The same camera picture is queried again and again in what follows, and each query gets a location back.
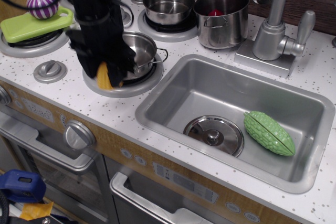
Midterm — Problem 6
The blue clamp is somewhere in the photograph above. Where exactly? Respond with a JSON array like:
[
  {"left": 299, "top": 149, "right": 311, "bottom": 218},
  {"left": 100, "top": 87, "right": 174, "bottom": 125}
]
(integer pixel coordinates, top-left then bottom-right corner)
[{"left": 1, "top": 169, "right": 46, "bottom": 203}]

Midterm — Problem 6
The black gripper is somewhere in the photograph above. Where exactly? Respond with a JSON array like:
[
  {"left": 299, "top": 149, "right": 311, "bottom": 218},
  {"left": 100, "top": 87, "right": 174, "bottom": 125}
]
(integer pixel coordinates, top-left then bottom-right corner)
[{"left": 66, "top": 11, "right": 135, "bottom": 88}]

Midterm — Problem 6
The steel pot lid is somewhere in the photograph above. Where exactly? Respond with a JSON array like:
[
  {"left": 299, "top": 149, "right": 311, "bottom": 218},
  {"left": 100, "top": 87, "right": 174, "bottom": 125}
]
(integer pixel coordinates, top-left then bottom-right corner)
[{"left": 183, "top": 115, "right": 244, "bottom": 157}]

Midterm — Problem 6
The yellow toy corn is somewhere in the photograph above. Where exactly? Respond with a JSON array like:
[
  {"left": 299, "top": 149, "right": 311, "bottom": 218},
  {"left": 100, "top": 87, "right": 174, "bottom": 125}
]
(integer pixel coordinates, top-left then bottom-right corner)
[{"left": 96, "top": 61, "right": 114, "bottom": 90}]

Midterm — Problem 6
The tall steel pot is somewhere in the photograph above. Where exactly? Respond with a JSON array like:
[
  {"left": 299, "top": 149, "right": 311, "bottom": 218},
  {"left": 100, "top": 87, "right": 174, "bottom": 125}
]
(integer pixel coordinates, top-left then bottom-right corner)
[{"left": 193, "top": 0, "right": 249, "bottom": 49}]

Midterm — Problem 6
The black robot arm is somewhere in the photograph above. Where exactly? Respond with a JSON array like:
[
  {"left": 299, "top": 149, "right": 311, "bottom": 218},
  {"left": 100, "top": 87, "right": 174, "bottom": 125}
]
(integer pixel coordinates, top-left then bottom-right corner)
[{"left": 66, "top": 0, "right": 135, "bottom": 87}]

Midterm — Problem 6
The silver faucet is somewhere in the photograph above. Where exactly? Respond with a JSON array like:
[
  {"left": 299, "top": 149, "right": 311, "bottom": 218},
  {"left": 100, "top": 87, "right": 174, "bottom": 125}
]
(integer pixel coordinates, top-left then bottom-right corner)
[{"left": 234, "top": 0, "right": 316, "bottom": 78}]

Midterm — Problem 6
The small steel pan with handles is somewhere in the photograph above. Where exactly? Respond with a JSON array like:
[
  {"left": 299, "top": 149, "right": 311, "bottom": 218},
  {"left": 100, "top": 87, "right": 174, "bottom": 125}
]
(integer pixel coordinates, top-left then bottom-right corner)
[{"left": 123, "top": 31, "right": 169, "bottom": 81}]

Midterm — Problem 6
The green cutting board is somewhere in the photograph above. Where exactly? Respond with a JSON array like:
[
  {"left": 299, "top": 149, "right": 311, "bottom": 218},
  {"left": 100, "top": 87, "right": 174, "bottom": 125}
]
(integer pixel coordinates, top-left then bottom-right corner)
[{"left": 1, "top": 6, "right": 74, "bottom": 43}]

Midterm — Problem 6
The left grey burner ring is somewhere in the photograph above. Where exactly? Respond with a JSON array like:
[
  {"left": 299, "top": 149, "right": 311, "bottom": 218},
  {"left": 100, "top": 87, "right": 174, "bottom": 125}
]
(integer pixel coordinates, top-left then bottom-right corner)
[{"left": 0, "top": 26, "right": 72, "bottom": 58}]

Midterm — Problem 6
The red toy inside pot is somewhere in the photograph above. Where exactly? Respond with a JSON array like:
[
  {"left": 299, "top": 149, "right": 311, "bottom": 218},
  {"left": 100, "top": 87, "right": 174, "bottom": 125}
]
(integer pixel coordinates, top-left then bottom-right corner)
[{"left": 208, "top": 9, "right": 224, "bottom": 16}]

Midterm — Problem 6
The green toy bitter gourd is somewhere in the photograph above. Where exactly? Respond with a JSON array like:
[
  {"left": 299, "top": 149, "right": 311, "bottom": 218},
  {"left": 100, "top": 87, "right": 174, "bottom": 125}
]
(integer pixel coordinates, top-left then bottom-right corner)
[{"left": 244, "top": 111, "right": 296, "bottom": 156}]

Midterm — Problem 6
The steel saucepan on back burner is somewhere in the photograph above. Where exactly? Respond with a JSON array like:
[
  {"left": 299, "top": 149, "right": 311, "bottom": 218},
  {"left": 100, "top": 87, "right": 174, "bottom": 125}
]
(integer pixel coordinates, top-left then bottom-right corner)
[{"left": 143, "top": 0, "right": 195, "bottom": 25}]

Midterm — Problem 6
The purple striped toy onion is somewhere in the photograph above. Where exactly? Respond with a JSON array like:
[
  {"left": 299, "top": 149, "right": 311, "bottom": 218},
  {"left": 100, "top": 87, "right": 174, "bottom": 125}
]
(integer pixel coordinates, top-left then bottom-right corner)
[{"left": 26, "top": 0, "right": 59, "bottom": 19}]

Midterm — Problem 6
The silver oven dial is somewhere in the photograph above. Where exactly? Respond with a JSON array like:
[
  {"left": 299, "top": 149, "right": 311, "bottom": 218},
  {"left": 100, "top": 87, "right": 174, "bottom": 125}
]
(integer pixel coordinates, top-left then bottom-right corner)
[{"left": 63, "top": 120, "right": 96, "bottom": 151}]

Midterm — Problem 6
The dishwasher door handle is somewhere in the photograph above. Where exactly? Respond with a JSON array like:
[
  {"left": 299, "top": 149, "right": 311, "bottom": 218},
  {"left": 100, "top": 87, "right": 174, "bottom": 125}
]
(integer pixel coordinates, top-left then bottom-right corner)
[{"left": 110, "top": 172, "right": 211, "bottom": 223}]

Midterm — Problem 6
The grey stove knob front left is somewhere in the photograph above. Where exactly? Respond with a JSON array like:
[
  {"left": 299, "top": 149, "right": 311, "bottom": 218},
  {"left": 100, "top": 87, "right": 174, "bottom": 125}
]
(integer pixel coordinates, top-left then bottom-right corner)
[{"left": 33, "top": 60, "right": 67, "bottom": 83}]

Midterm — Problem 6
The oven door handle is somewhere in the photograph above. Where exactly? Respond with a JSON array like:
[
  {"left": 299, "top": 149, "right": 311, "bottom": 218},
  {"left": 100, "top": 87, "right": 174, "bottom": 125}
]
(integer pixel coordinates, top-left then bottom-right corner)
[{"left": 1, "top": 112, "right": 95, "bottom": 175}]

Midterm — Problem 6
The grey burner ring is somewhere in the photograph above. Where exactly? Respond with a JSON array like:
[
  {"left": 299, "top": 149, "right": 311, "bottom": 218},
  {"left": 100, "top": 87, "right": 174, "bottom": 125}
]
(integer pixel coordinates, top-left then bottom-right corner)
[
  {"left": 82, "top": 53, "right": 164, "bottom": 98},
  {"left": 137, "top": 8, "right": 198, "bottom": 42},
  {"left": 0, "top": 26, "right": 72, "bottom": 58}
]

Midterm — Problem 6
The front grey burner ring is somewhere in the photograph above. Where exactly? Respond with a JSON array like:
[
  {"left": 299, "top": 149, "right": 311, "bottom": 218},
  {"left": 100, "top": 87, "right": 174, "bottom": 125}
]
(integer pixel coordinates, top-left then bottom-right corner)
[{"left": 82, "top": 53, "right": 164, "bottom": 98}]

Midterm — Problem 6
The grey stove knob centre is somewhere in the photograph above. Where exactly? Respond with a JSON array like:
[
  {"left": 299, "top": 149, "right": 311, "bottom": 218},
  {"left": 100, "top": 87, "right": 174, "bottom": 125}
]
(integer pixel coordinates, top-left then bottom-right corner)
[{"left": 120, "top": 8, "right": 132, "bottom": 28}]

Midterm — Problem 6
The back right grey burner ring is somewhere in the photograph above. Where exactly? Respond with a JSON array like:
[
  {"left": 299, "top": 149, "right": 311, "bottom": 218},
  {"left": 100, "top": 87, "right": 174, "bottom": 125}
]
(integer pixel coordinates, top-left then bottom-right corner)
[{"left": 137, "top": 8, "right": 198, "bottom": 42}]

